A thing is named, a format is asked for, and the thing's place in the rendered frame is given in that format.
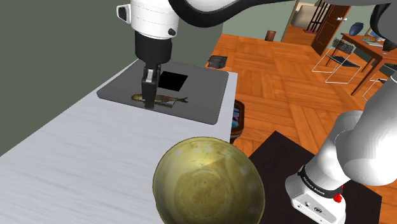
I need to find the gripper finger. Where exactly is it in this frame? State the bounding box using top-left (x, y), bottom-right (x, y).
top-left (141, 66), bottom-right (156, 110)
top-left (151, 63), bottom-right (162, 97)

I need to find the dark wooden shelf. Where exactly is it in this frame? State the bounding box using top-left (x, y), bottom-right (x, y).
top-left (306, 0), bottom-right (330, 34)

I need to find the brown wooden table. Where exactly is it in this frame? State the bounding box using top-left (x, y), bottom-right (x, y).
top-left (340, 32), bottom-right (397, 97)

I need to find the white wire chair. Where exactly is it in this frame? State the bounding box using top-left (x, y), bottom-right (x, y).
top-left (311, 36), bottom-right (363, 85)
top-left (361, 62), bottom-right (397, 102)

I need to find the beige sofa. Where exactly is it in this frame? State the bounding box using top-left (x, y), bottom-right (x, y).
top-left (292, 3), bottom-right (317, 29)

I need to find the olive fish figure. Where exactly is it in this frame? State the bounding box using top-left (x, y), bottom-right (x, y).
top-left (130, 94), bottom-right (189, 109)

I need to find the dark grey flat mat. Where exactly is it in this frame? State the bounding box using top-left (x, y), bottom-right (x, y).
top-left (96, 58), bottom-right (230, 126)

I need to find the dark robot stand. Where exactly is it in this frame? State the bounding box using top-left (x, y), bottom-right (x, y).
top-left (247, 130), bottom-right (383, 224)

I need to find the brown wooden door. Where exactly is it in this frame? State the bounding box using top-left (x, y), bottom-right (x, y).
top-left (310, 2), bottom-right (352, 57)

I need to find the dark grey small box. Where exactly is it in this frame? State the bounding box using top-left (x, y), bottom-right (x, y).
top-left (207, 55), bottom-right (228, 69)

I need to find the olive green bowl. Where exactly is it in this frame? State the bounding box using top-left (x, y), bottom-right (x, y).
top-left (152, 136), bottom-right (266, 224)

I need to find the blue vase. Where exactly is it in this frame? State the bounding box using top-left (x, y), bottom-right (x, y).
top-left (349, 22), bottom-right (365, 38)

